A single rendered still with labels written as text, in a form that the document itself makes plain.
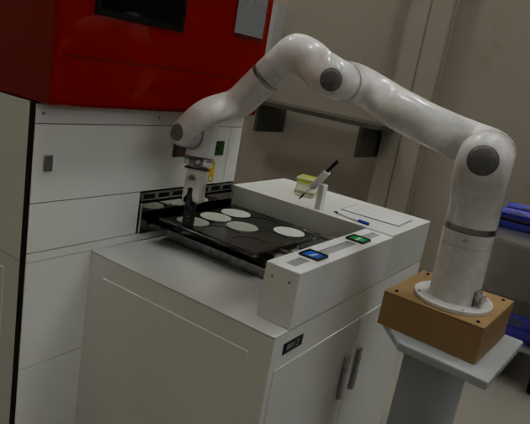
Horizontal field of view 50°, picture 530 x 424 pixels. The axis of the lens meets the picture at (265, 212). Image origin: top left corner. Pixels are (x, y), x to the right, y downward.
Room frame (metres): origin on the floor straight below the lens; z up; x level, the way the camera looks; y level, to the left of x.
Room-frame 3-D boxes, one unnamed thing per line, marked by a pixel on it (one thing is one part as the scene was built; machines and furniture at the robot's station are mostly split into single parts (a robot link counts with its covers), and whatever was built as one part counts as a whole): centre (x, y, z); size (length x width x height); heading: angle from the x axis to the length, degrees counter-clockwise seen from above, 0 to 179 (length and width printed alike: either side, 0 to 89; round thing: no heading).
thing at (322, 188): (1.85, -0.16, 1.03); 0.06 x 0.04 x 0.13; 58
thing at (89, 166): (1.66, 0.36, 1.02); 0.81 x 0.03 x 0.40; 148
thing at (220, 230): (1.70, 0.06, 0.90); 0.34 x 0.34 x 0.01; 58
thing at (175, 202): (1.80, 0.25, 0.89); 0.44 x 0.02 x 0.10; 148
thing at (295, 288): (1.45, -0.21, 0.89); 0.55 x 0.09 x 0.14; 148
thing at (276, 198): (1.97, -0.23, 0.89); 0.62 x 0.35 x 0.14; 58
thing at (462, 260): (1.33, -0.50, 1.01); 0.19 x 0.19 x 0.18
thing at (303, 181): (2.03, -0.14, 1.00); 0.07 x 0.07 x 0.07; 73
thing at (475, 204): (1.30, -0.48, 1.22); 0.19 x 0.12 x 0.24; 157
